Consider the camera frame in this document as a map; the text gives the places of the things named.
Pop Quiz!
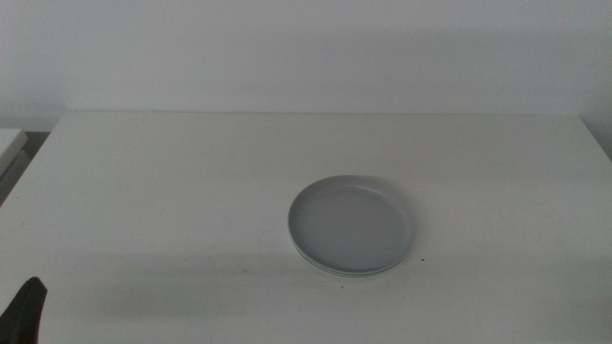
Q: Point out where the green shallow bowl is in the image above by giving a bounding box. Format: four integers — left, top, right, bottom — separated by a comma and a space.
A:
292, 243, 410, 278

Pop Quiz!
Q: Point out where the white shallow bowl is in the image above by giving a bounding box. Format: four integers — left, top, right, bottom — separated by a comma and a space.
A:
298, 250, 405, 280

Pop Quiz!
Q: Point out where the grey shallow bowl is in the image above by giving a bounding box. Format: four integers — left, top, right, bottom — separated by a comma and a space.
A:
287, 174, 417, 276

